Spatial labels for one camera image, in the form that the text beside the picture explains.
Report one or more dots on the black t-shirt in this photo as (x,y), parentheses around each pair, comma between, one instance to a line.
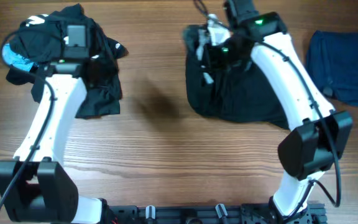
(239,94)

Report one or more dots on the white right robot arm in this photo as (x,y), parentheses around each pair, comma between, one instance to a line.
(318,133)

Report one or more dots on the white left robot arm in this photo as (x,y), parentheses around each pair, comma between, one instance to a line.
(34,186)

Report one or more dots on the dark green clothes pile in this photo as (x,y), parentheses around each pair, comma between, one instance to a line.
(41,41)

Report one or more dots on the folded navy blue garment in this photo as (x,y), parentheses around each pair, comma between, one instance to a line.
(332,63)

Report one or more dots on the light blue garment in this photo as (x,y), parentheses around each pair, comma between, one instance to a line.
(17,60)

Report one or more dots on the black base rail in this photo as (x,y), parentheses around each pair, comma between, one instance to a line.
(247,213)

